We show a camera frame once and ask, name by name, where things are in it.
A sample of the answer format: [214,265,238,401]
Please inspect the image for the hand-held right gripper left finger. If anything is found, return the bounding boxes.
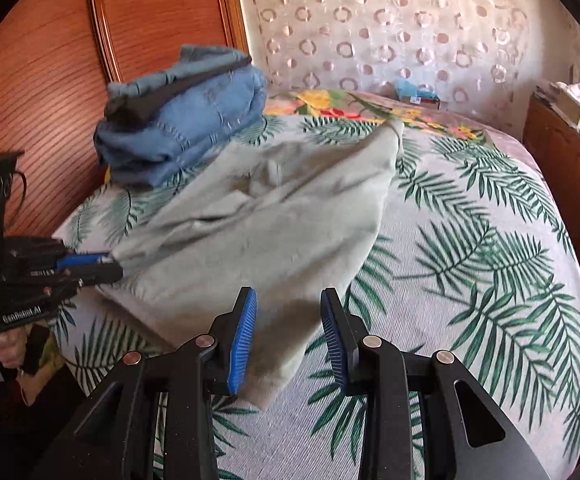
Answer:
[27,286,259,480]

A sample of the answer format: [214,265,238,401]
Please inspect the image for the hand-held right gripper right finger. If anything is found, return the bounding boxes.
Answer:
[320,287,553,480]

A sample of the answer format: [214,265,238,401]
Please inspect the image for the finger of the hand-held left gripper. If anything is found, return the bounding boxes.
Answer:
[30,263,124,287]
[54,251,114,270]

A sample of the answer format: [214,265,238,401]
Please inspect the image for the grey pants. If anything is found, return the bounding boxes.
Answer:
[87,119,405,408]

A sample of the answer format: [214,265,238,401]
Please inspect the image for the person's left hand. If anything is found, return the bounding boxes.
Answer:
[0,329,30,375]

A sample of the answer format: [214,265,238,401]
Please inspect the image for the wooden slatted wardrobe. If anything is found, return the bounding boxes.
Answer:
[0,0,251,243]

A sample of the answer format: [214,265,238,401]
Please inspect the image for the leaf-print bedspread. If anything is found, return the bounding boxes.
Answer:
[52,110,580,480]

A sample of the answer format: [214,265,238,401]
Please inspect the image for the folded blue jeans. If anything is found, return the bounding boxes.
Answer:
[94,45,269,188]

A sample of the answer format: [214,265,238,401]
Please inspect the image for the floral blanket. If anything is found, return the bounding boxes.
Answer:
[262,87,491,147]

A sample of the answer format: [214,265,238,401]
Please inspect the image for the teal packet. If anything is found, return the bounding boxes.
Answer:
[396,79,437,104]

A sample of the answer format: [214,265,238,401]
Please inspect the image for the wooden nightstand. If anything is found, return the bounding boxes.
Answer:
[522,94,580,261]

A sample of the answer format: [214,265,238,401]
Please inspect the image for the circle-patterned sheer curtain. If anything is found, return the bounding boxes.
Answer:
[232,0,571,111]

